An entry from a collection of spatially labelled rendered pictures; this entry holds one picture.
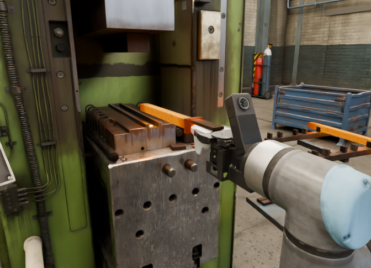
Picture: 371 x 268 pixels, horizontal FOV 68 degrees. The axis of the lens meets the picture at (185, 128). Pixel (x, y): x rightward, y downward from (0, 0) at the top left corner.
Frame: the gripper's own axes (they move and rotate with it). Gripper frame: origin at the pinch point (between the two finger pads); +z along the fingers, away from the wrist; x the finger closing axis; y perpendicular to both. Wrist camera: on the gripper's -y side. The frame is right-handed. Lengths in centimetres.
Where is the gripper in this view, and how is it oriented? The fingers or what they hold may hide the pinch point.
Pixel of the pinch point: (198, 125)
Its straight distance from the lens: 62.6
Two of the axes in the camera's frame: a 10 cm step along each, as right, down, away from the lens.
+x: 8.7, -1.2, 4.8
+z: -5.0, -2.4, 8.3
